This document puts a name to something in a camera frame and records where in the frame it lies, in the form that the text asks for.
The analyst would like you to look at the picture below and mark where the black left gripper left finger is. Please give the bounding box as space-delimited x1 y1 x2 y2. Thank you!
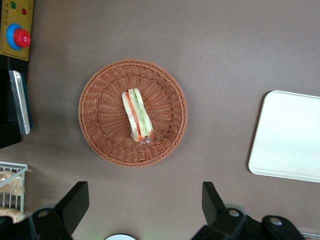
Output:
28 181 90 240

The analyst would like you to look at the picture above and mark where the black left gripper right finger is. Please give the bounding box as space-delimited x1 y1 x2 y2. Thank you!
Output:
191 181 248 240

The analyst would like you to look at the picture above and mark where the vegetable sandwich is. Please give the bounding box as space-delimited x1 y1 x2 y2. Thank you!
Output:
121 87 154 146

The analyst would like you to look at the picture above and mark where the round brown wicker basket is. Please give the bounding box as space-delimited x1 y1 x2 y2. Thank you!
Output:
77 58 188 168

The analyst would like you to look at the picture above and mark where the cream plastic tray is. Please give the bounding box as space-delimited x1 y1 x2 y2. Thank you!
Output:
247 89 320 183

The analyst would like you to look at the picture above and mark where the bagged beige snack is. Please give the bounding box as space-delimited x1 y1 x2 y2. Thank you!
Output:
0 170 26 196
0 206 26 224

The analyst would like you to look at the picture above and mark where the red emergency stop button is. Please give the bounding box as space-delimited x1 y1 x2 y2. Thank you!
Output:
6 23 32 51

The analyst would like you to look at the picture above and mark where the yellow control panel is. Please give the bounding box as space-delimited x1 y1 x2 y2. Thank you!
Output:
0 0 35 61

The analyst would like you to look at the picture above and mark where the white wire rack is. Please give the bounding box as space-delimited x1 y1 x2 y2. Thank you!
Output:
0 161 29 220

